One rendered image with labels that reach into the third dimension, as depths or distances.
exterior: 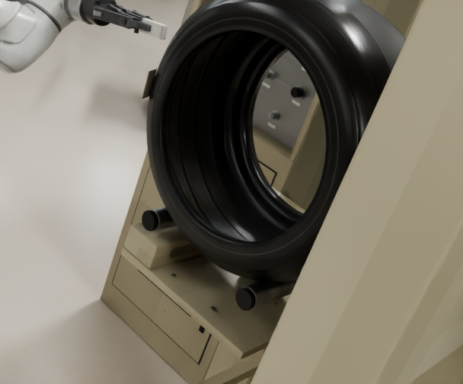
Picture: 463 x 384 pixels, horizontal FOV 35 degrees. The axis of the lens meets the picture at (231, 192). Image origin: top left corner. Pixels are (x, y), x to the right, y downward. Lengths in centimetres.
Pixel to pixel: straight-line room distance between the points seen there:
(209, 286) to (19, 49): 70
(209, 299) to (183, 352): 104
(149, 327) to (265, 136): 84
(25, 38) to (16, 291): 121
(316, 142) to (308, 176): 8
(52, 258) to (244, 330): 159
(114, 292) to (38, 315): 29
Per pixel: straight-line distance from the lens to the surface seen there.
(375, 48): 126
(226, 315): 149
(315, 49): 122
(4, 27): 176
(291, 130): 215
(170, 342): 257
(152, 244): 151
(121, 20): 164
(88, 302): 277
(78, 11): 175
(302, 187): 170
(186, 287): 152
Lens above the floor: 162
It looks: 24 degrees down
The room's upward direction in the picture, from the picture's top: 21 degrees clockwise
